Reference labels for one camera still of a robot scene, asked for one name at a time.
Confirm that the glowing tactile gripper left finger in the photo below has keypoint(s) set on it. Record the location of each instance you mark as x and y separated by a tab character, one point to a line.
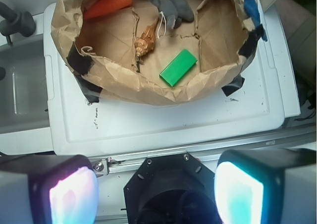
48	189

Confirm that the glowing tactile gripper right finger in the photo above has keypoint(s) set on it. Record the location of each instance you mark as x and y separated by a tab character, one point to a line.
274	186

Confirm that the green rectangular block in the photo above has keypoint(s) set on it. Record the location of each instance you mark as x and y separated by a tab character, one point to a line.
178	68

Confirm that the translucent plastic storage bin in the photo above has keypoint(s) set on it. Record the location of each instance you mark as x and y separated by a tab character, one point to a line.
24	117

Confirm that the white plastic bin lid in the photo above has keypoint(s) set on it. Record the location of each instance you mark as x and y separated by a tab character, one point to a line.
109	127

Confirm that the brown paper bag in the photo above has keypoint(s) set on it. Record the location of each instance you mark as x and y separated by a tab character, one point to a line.
101	54

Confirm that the golden spiral seashell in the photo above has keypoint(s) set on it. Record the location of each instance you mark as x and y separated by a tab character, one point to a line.
146	42

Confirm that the blue tape piece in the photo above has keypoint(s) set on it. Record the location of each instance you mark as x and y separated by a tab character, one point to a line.
252	12

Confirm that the grey knitted plush mouse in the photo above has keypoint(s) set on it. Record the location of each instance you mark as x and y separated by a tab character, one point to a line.
174	12

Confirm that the orange toy carrot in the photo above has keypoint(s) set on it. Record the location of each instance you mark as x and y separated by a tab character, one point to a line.
105	7

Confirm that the aluminium extrusion rail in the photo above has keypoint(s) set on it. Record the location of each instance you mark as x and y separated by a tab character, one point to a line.
292	137

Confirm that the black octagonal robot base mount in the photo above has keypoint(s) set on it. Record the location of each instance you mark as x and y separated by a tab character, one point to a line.
174	189

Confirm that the grey clamp knob handle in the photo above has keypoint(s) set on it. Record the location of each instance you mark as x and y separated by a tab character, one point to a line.
15	22

